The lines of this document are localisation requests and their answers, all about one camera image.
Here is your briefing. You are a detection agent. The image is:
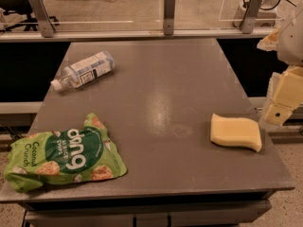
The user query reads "clear plastic water bottle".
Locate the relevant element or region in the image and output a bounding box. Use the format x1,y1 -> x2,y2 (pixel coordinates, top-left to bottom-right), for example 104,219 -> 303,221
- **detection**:
51,51 -> 115,91

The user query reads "metal bracket post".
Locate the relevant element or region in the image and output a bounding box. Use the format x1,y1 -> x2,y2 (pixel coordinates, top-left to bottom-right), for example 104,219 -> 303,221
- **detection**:
240,0 -> 262,34
163,0 -> 175,36
28,0 -> 55,38

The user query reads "yellow sponge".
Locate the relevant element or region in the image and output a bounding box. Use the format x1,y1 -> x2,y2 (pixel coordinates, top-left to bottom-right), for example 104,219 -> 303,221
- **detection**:
210,113 -> 262,152

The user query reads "metal rail barrier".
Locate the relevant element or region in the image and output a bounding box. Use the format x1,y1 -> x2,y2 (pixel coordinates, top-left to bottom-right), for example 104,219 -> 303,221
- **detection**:
0,27 -> 274,43

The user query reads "left metal bracket post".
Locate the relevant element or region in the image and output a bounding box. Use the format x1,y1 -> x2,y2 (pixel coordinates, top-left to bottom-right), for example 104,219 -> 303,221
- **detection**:
28,0 -> 55,38

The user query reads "right metal bracket post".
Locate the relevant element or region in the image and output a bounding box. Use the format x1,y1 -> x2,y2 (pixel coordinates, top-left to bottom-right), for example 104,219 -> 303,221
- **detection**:
240,0 -> 262,34

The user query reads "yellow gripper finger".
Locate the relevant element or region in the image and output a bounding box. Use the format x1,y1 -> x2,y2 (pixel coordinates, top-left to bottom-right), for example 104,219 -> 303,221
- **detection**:
260,66 -> 303,126
257,27 -> 280,51

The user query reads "middle metal bracket post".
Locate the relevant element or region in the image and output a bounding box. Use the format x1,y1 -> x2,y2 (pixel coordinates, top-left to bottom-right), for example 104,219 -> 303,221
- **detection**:
163,0 -> 175,36

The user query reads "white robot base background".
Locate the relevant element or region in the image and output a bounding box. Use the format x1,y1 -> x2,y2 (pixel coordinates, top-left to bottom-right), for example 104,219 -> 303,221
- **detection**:
232,0 -> 287,28

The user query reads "black office chair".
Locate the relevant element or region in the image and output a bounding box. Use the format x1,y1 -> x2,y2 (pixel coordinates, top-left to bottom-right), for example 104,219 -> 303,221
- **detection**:
0,0 -> 59,31

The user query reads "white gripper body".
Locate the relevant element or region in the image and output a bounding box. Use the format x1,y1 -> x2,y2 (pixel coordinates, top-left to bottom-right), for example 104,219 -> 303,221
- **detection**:
277,8 -> 303,65

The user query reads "green rice chip bag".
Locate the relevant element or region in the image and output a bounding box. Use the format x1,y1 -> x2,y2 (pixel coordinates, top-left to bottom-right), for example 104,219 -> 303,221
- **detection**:
4,113 -> 127,193

